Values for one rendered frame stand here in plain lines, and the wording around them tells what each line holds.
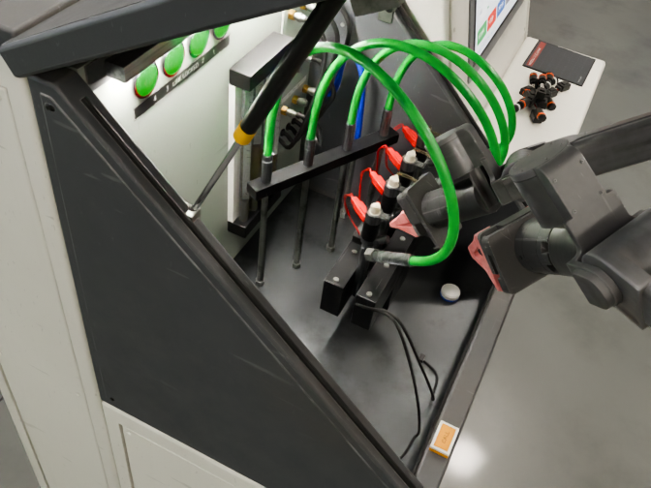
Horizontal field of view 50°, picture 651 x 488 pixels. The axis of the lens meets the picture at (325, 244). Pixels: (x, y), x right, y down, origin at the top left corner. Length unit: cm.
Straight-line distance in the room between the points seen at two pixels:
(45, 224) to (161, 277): 18
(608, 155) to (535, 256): 30
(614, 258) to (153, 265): 55
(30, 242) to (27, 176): 14
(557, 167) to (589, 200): 4
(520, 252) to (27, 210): 64
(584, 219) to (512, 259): 13
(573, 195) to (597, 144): 35
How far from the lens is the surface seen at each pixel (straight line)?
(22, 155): 93
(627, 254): 58
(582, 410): 246
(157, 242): 86
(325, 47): 95
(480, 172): 98
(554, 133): 171
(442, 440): 110
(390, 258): 101
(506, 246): 72
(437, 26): 134
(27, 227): 104
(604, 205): 62
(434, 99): 136
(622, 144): 96
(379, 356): 132
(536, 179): 62
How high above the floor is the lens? 189
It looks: 45 degrees down
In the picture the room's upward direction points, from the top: 9 degrees clockwise
